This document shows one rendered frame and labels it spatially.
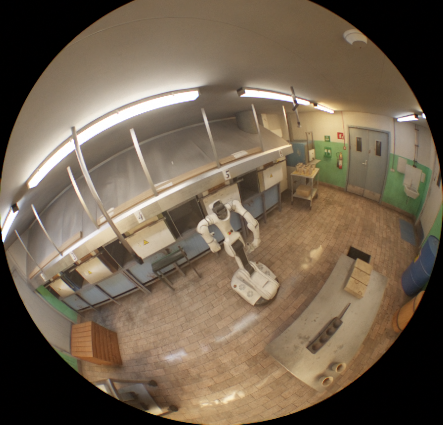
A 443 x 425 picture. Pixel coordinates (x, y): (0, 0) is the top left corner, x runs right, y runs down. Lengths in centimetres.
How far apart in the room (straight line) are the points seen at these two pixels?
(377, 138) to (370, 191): 157
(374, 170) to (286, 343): 444
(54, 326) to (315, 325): 453
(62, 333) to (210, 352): 344
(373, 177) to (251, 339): 472
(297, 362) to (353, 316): 57
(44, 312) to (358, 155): 858
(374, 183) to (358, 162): 82
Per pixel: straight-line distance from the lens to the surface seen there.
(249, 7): 55
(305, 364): 129
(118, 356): 313
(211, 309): 227
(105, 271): 243
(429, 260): 291
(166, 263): 219
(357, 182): 485
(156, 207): 156
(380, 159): 466
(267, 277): 185
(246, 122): 277
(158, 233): 190
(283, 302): 218
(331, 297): 140
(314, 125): 482
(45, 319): 426
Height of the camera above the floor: 207
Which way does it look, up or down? 28 degrees down
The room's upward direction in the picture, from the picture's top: 17 degrees counter-clockwise
